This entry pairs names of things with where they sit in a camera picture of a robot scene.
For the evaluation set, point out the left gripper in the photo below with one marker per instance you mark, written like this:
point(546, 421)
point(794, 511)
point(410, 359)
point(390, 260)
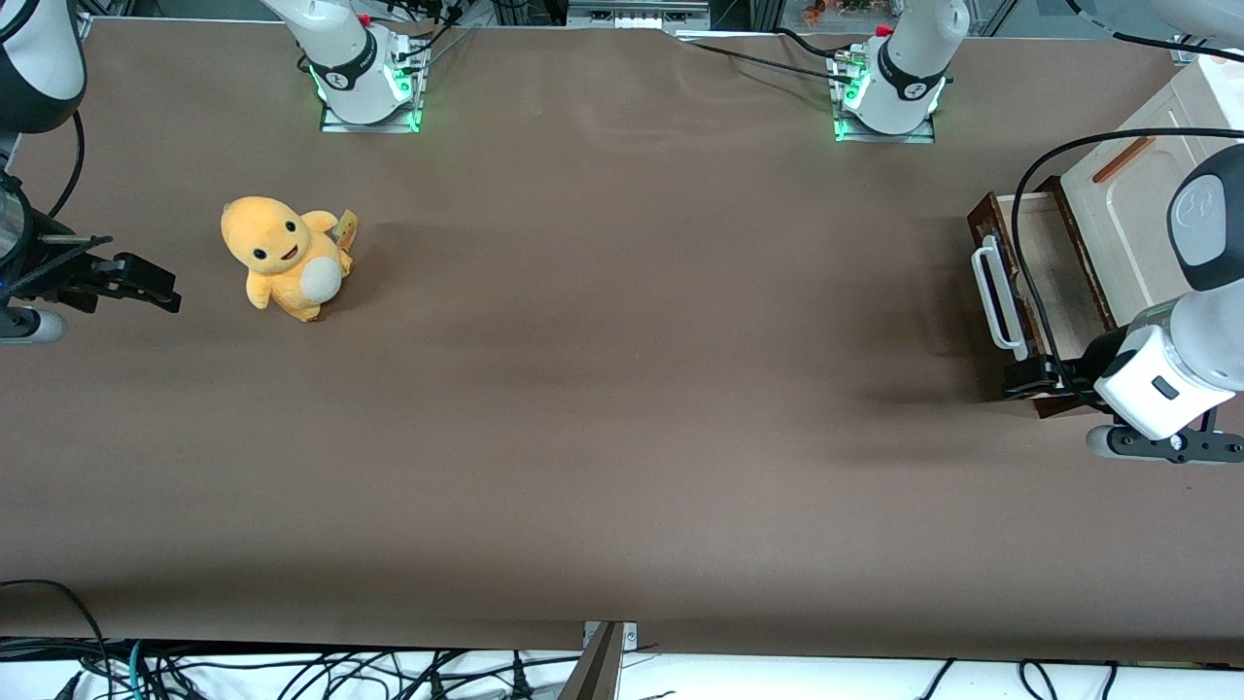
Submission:
point(1070, 373)

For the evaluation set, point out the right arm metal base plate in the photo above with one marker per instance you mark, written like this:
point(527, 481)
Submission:
point(369, 126)

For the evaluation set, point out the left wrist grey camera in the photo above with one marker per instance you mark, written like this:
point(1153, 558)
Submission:
point(1100, 442)

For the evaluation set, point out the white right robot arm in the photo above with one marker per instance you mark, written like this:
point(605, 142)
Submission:
point(340, 58)

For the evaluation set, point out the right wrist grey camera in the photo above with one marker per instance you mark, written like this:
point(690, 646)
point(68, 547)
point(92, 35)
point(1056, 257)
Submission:
point(34, 326)

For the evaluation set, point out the brown table cover sheet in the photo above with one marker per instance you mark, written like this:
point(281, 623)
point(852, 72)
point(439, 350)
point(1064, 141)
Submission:
point(622, 389)

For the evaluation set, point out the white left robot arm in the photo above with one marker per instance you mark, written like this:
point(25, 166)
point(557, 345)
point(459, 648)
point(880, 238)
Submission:
point(909, 58)

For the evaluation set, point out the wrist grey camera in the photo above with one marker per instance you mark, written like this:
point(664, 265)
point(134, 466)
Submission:
point(34, 326)
point(1100, 442)

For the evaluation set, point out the aluminium frame profile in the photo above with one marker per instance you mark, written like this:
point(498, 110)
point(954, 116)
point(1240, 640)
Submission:
point(1186, 51)

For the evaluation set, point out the grey metal frame part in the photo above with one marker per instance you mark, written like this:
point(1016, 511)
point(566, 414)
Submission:
point(637, 17)

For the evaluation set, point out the yellow plush toy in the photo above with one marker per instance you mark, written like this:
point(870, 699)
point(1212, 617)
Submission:
point(282, 253)

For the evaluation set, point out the dark angled bar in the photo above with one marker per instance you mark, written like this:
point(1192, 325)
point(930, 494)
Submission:
point(593, 671)

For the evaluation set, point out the metal corner bracket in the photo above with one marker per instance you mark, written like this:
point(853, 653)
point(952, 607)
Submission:
point(627, 634)

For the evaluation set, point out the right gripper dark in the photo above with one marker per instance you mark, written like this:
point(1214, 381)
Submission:
point(51, 267)

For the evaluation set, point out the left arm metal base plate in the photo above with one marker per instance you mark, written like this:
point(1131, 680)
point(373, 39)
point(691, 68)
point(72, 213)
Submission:
point(884, 136)

